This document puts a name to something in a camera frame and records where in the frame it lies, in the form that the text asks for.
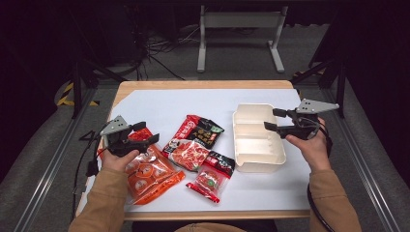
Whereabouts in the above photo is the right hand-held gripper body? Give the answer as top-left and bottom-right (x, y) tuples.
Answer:
(279, 98), (340, 141)

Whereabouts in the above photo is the hand-held gripper cable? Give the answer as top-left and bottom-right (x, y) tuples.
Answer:
(71, 130), (108, 223)
(306, 119), (337, 232)

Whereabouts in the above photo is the right hand-held gripper cable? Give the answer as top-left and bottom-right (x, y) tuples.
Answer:
(306, 119), (337, 232)

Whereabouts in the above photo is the white divided plastic container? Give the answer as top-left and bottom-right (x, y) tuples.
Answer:
(232, 102), (287, 173)

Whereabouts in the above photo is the bundle of black floor cables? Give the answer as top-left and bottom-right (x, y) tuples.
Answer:
(129, 25), (201, 81)

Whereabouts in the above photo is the black metal stand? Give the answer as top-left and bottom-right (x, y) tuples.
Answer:
(291, 57), (347, 119)
(69, 57), (127, 120)

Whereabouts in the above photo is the aluminium floor rail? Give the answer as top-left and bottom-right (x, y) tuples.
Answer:
(322, 88), (400, 232)
(14, 88), (98, 232)

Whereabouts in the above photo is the white table mat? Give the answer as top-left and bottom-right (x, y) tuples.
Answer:
(76, 88), (312, 214)

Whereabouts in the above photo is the red and black food packet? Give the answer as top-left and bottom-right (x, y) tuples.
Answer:
(161, 114), (225, 173)

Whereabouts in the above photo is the small red and black packet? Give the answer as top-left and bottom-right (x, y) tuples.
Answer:
(185, 150), (236, 204)

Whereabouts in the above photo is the left hand-held gripper cable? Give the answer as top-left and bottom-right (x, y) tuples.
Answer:
(71, 130), (108, 223)

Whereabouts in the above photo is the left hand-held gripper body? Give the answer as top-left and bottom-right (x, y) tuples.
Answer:
(100, 115), (149, 158)

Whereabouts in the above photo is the person's right hand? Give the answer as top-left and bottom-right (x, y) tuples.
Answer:
(284, 117), (333, 173)

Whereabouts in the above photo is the white metal stand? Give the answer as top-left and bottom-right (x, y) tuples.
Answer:
(196, 4), (289, 73)

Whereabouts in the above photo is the person's left hand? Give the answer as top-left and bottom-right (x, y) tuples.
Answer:
(101, 150), (140, 173)

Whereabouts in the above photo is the yellow and black hazard tape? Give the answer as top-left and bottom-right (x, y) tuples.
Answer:
(57, 81), (100, 107)

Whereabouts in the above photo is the large orange clear food packet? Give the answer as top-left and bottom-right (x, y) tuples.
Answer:
(124, 127), (187, 206)

